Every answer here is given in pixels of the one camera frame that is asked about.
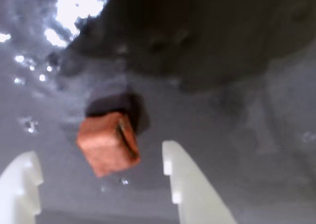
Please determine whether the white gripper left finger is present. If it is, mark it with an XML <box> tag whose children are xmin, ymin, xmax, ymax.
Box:
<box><xmin>0</xmin><ymin>151</ymin><xmax>44</xmax><ymax>224</ymax></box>

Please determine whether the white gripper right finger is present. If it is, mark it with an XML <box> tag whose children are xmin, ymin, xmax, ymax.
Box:
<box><xmin>161</xmin><ymin>140</ymin><xmax>237</xmax><ymax>224</ymax></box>

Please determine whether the small red-brown cube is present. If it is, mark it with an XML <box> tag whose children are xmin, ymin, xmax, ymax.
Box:
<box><xmin>76</xmin><ymin>112</ymin><xmax>141</xmax><ymax>178</ymax></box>

